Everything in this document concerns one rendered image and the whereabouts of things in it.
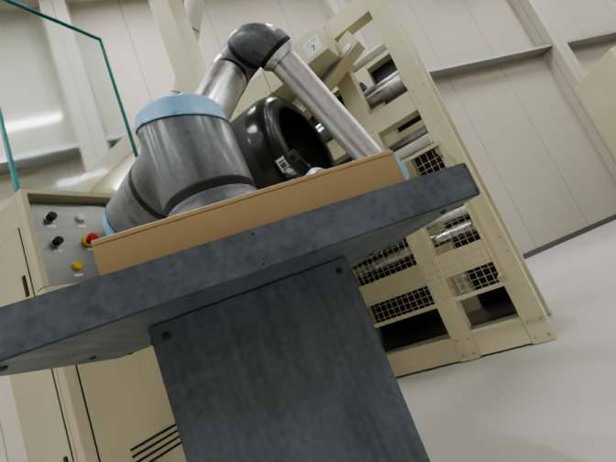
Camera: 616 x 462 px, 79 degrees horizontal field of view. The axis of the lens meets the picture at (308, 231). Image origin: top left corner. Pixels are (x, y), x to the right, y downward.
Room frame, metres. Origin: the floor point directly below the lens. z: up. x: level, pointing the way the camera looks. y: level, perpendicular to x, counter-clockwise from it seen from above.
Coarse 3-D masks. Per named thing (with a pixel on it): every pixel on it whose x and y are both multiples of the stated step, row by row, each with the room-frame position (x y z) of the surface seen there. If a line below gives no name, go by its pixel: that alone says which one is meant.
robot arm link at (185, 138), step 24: (168, 96) 0.51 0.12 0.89; (192, 96) 0.52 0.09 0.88; (144, 120) 0.51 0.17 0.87; (168, 120) 0.50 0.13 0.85; (192, 120) 0.51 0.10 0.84; (216, 120) 0.53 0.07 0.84; (144, 144) 0.52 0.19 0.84; (168, 144) 0.50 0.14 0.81; (192, 144) 0.50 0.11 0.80; (216, 144) 0.52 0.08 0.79; (144, 168) 0.54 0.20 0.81; (168, 168) 0.50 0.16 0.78; (192, 168) 0.50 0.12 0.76; (216, 168) 0.51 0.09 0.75; (240, 168) 0.54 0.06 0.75; (144, 192) 0.56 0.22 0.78; (168, 192) 0.51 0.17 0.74
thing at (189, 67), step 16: (160, 0) 1.71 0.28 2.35; (176, 0) 1.76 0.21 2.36; (160, 16) 1.73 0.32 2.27; (176, 16) 1.71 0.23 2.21; (160, 32) 1.75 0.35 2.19; (176, 32) 1.70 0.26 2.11; (192, 32) 1.80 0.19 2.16; (176, 48) 1.72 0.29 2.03; (192, 48) 1.75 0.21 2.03; (176, 64) 1.74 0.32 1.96; (192, 64) 1.71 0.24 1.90; (192, 80) 1.70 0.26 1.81
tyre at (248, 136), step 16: (256, 112) 1.39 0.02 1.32; (272, 112) 1.41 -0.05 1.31; (288, 112) 1.69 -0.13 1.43; (240, 128) 1.41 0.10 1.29; (256, 128) 1.36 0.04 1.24; (272, 128) 1.37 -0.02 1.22; (288, 128) 1.78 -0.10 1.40; (304, 128) 1.78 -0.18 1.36; (240, 144) 1.40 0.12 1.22; (256, 144) 1.36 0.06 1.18; (272, 144) 1.36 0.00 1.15; (288, 144) 1.85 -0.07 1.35; (304, 144) 1.84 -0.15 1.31; (320, 144) 1.75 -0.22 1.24; (256, 160) 1.38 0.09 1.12; (272, 160) 1.36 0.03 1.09; (304, 160) 1.89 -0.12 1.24; (320, 160) 1.85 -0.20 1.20; (256, 176) 1.41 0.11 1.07; (272, 176) 1.39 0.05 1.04
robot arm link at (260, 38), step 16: (240, 32) 0.89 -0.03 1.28; (256, 32) 0.88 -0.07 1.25; (272, 32) 0.89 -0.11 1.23; (240, 48) 0.91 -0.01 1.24; (256, 48) 0.90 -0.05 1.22; (272, 48) 0.89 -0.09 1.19; (288, 48) 0.92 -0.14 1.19; (256, 64) 0.96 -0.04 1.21; (272, 64) 0.93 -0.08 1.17; (288, 64) 0.93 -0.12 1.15; (304, 64) 0.95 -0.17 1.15; (288, 80) 0.96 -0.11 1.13; (304, 80) 0.95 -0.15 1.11; (320, 80) 0.98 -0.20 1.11; (304, 96) 0.98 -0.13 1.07; (320, 96) 0.98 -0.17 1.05; (320, 112) 1.00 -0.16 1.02; (336, 112) 1.00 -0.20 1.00; (336, 128) 1.02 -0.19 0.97; (352, 128) 1.03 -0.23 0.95; (352, 144) 1.05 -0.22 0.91; (368, 144) 1.05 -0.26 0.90; (400, 160) 1.11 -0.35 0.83
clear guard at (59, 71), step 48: (0, 0) 1.29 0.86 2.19; (0, 48) 1.25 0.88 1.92; (48, 48) 1.42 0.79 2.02; (96, 48) 1.64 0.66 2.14; (0, 96) 1.21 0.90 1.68; (48, 96) 1.37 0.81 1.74; (96, 96) 1.57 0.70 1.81; (48, 144) 1.32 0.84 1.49; (96, 144) 1.50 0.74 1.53; (96, 192) 1.44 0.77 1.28
